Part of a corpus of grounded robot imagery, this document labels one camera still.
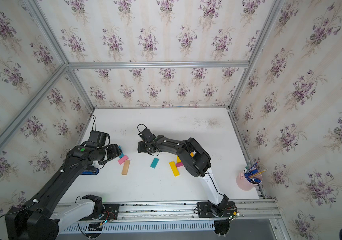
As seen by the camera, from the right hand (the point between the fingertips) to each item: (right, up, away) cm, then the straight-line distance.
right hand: (143, 149), depth 94 cm
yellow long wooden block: (+20, -10, -6) cm, 23 cm away
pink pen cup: (+56, -14, -19) cm, 61 cm away
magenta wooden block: (+23, -8, -6) cm, 25 cm away
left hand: (-10, 0, -15) cm, 18 cm away
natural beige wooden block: (-9, -9, -7) cm, 15 cm away
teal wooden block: (+8, -7, -4) cm, 11 cm away
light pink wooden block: (-12, -6, -4) cm, 14 cm away
